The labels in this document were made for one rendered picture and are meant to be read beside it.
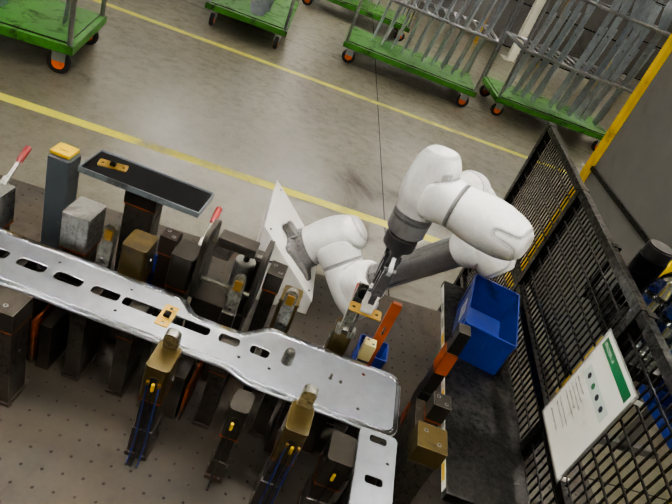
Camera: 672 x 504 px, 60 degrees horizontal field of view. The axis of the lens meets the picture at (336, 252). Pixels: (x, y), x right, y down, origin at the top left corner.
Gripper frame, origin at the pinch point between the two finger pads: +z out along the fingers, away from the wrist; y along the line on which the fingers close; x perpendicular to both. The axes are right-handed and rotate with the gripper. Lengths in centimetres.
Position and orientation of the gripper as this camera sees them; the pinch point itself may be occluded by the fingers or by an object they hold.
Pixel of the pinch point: (371, 298)
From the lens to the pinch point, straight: 141.1
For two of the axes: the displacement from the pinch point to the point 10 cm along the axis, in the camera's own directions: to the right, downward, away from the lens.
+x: -9.3, -3.6, -0.6
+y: 1.5, -5.1, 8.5
